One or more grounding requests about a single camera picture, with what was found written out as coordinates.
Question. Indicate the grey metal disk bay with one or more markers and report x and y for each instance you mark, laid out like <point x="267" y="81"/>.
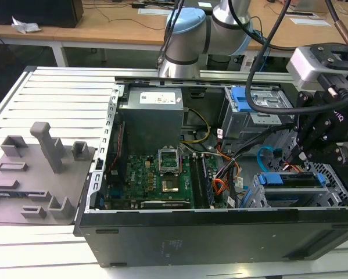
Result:
<point x="295" y="195"/>

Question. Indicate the black graphics card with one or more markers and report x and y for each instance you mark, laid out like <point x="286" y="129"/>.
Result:
<point x="165" y="204"/>

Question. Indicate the black PC case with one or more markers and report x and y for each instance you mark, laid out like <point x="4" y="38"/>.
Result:
<point x="191" y="238"/>

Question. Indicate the RAM stick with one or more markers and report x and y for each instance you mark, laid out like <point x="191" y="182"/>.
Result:
<point x="208" y="183"/>

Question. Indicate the grey power supply unit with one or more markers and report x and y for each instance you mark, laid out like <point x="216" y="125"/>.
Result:
<point x="150" y="122"/>

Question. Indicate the grey metal drive cage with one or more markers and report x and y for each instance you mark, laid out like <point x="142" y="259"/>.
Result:
<point x="237" y="122"/>

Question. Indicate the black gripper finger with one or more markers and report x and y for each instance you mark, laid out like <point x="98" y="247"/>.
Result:
<point x="310" y="122"/>
<point x="327" y="154"/>

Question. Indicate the green motherboard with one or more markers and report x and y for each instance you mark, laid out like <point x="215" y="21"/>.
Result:
<point x="139" y="177"/>

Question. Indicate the black RAM slot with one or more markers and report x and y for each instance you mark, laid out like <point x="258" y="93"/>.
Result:
<point x="196" y="180"/>

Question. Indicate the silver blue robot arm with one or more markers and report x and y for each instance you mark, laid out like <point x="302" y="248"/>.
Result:
<point x="188" y="37"/>

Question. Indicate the black power adapter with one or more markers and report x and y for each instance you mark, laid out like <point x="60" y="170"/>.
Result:
<point x="139" y="5"/>

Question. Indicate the blue plastic latch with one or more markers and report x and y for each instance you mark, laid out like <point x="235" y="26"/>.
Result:
<point x="239" y="98"/>

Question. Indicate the crumpled white paper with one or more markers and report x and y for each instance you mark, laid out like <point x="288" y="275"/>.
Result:
<point x="25" y="26"/>

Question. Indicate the white paper sheet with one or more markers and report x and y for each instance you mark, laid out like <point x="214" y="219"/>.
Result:
<point x="310" y="22"/>
<point x="152" y="11"/>

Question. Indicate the wooden desk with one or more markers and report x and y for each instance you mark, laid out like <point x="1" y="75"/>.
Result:
<point x="109" y="32"/>

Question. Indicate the grey parts rack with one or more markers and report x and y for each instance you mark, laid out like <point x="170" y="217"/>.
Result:
<point x="31" y="186"/>

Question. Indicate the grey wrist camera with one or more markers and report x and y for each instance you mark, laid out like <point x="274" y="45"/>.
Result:
<point x="303" y="68"/>

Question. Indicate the black box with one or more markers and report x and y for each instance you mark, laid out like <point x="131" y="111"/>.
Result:
<point x="37" y="13"/>

